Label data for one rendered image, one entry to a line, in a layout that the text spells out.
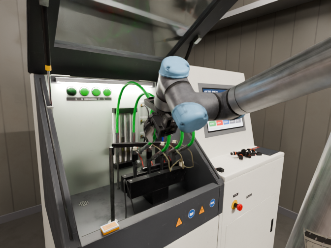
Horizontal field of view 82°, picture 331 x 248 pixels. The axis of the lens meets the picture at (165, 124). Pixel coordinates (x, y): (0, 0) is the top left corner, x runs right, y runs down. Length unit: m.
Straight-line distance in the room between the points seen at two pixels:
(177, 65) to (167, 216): 0.55
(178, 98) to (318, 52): 0.26
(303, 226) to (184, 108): 0.28
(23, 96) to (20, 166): 0.75
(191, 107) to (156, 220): 0.48
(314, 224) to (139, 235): 0.59
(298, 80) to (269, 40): 2.30
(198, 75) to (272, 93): 0.88
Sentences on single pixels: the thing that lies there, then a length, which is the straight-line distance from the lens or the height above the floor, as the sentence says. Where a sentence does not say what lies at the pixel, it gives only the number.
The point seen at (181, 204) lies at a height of 0.94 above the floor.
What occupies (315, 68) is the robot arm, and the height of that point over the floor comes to 1.42.
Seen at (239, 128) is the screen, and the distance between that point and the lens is 1.51.
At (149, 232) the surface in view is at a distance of 0.78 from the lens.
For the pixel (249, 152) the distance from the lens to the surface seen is 1.35.
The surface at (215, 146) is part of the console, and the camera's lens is 1.29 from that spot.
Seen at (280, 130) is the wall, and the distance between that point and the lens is 2.56.
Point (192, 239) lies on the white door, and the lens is 0.98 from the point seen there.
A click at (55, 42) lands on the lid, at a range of 0.94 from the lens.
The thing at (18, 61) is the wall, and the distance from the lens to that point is 2.50.
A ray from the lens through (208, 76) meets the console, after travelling 1.33.
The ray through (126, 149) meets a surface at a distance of 1.20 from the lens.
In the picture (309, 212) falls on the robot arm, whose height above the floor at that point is 1.26.
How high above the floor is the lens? 1.37
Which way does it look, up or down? 9 degrees down
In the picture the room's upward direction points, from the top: 1 degrees clockwise
